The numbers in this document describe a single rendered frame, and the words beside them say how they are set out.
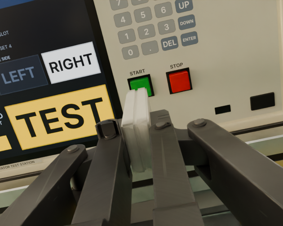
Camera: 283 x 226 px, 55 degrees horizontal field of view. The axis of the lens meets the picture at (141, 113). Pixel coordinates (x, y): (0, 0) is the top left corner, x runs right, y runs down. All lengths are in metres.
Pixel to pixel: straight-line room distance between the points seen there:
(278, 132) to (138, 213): 0.29
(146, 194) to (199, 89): 0.12
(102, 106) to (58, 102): 0.04
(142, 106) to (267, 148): 0.16
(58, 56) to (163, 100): 0.11
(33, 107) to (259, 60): 0.23
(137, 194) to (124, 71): 0.12
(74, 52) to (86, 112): 0.06
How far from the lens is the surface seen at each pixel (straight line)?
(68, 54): 0.27
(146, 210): 0.50
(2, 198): 0.32
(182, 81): 0.26
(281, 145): 0.29
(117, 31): 0.26
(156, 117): 0.16
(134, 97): 0.18
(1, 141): 0.32
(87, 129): 0.29
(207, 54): 0.27
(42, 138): 0.31
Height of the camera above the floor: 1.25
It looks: 19 degrees down
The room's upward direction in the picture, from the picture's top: 13 degrees counter-clockwise
